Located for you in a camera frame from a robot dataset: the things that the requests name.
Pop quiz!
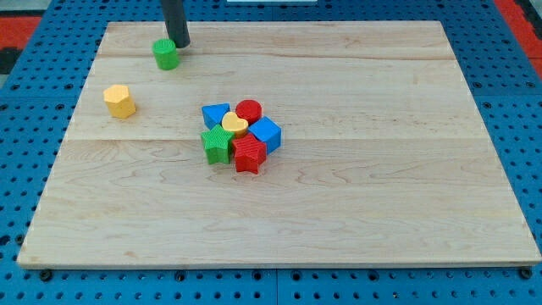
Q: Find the red circle block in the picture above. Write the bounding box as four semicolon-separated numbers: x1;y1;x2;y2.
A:
235;99;263;125

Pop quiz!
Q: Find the wooden board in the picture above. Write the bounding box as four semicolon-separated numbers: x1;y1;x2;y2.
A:
18;21;541;269

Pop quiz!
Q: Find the red star block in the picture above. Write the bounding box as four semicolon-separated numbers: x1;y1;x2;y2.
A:
232;133;267;174

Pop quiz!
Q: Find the blue cube block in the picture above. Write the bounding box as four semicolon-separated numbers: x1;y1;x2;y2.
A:
248;117;282;154

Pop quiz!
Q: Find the yellow heart block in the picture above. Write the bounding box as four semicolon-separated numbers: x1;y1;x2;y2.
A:
221;112;249;139

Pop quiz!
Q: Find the green star block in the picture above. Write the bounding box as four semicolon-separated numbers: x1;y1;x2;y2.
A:
201;125;234;164

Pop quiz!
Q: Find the blue triangle block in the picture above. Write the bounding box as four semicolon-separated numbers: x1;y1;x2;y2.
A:
202;103;230;130

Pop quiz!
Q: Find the green cylinder block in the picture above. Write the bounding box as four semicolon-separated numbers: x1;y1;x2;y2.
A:
152;38;180;70

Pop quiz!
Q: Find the yellow hexagon block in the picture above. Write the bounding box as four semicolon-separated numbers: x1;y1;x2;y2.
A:
103;85;136;119

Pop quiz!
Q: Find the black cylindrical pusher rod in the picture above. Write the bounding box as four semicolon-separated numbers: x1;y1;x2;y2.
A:
160;0;191;48

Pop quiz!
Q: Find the blue perforated table plate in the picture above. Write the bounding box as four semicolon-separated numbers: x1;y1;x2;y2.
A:
1;0;541;304

